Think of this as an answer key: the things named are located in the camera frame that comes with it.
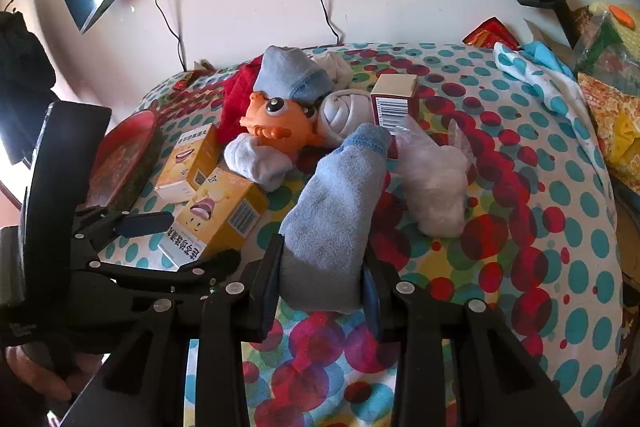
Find polka dot blanket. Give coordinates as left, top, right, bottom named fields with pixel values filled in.
left=97, top=42, right=626, bottom=427

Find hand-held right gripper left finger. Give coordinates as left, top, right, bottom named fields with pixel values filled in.
left=60, top=234, right=286, bottom=427

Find yellow medicine box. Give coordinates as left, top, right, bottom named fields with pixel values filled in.
left=154, top=123, right=221, bottom=204
left=157, top=167, right=271, bottom=265

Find person's left hand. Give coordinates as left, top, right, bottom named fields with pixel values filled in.
left=5, top=344, right=76, bottom=404

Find thin black cable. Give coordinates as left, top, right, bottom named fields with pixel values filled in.
left=150, top=0, right=188, bottom=72

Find grey cardboard piece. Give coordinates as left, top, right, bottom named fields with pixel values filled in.
left=522, top=19, right=551, bottom=42

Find dark hanging clothes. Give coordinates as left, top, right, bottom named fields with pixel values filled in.
left=0, top=9, right=58, bottom=108

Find grey-blue sock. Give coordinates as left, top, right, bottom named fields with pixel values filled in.
left=253, top=45, right=335, bottom=105

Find orange toy fish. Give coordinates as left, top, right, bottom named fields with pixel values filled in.
left=240, top=91, right=323, bottom=158

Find red sock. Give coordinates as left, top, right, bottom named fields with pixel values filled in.
left=215, top=57, right=263, bottom=142

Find white cloth teal dots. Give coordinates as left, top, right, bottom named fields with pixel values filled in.
left=494, top=42, right=608, bottom=168

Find small white sock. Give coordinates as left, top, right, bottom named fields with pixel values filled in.
left=223, top=133, right=296, bottom=192

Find red snack packet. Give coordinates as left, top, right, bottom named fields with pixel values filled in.
left=462, top=16, right=518, bottom=50

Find grey-white sock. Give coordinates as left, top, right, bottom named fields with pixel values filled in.
left=316, top=89, right=375, bottom=146

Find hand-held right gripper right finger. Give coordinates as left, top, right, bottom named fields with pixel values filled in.
left=362, top=252, right=583, bottom=427

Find white fluffy sock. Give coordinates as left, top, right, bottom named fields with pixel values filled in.
left=395, top=114, right=476, bottom=238

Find red and white box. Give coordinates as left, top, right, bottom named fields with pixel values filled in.
left=370, top=74, right=420, bottom=160

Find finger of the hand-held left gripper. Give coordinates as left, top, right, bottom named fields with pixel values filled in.
left=89, top=249, right=242, bottom=303
left=74, top=207, right=174, bottom=254

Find light blue sock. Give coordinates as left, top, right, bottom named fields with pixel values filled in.
left=278, top=124, right=392, bottom=312

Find yellow plush toy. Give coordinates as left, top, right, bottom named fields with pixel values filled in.
left=587, top=1, right=640, bottom=38

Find red basin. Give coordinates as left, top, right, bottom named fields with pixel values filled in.
left=82, top=109, right=161, bottom=212

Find clear bag green contents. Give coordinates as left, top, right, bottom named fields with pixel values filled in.
left=572, top=12, right=640, bottom=78

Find blue cloth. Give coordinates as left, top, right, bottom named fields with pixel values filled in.
left=522, top=39, right=576, bottom=80

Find yellow snack bag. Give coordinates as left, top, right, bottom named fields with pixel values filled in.
left=577, top=72, right=640, bottom=178

